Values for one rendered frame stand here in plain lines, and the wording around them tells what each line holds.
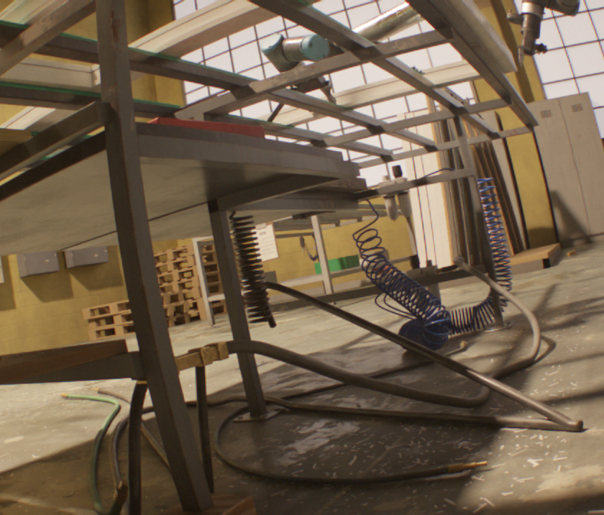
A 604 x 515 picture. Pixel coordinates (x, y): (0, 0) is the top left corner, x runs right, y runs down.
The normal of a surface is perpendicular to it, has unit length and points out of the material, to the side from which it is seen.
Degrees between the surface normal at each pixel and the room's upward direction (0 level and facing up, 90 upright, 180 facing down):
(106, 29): 90
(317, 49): 106
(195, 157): 90
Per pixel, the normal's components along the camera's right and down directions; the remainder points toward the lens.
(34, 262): 0.87, -0.18
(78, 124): -0.46, 0.08
